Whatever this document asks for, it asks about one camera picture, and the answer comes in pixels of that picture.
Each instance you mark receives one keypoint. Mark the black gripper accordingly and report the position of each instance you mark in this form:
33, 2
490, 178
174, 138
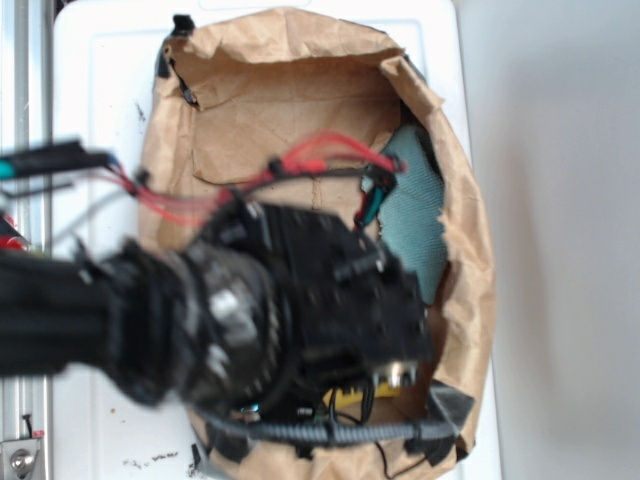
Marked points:
356, 313

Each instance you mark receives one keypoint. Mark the aluminium frame rail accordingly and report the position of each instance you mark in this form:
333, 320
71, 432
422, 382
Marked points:
26, 29

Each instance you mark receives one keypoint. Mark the silver corner bracket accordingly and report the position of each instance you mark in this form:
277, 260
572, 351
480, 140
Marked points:
19, 458

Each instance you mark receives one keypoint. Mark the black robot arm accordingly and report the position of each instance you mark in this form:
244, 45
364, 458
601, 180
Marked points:
265, 302

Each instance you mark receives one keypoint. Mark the brown paper bag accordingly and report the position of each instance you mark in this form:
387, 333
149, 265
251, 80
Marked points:
230, 94

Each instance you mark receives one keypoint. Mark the teal cloth rag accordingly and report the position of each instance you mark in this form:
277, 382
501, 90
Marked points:
408, 217

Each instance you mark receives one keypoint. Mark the yellow sponge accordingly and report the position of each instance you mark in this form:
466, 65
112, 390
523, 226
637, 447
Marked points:
351, 395

